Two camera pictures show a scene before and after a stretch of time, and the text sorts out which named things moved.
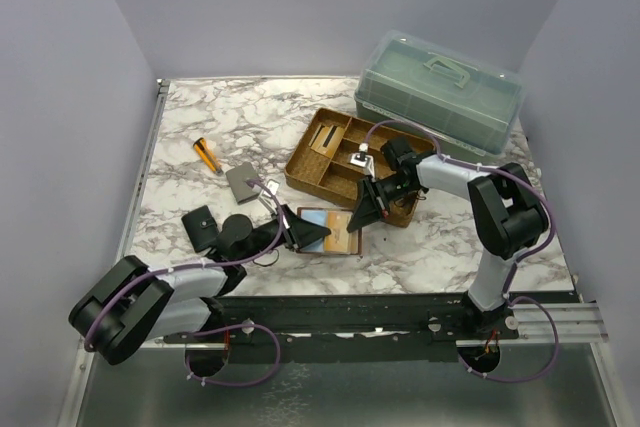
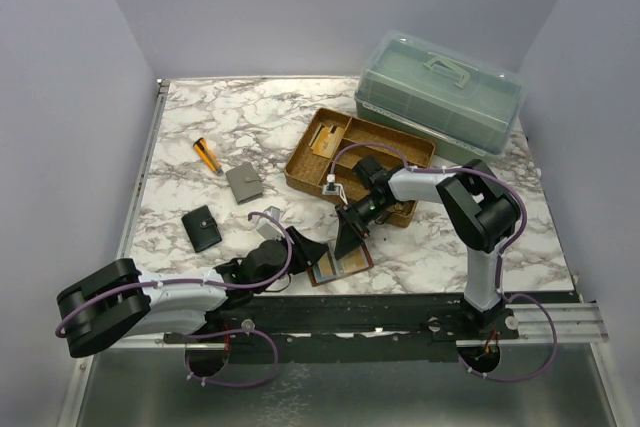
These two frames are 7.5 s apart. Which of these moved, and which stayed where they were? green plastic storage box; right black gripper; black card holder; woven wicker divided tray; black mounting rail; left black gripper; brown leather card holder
Moved: brown leather card holder; left black gripper
Stayed: woven wicker divided tray; right black gripper; black card holder; green plastic storage box; black mounting rail
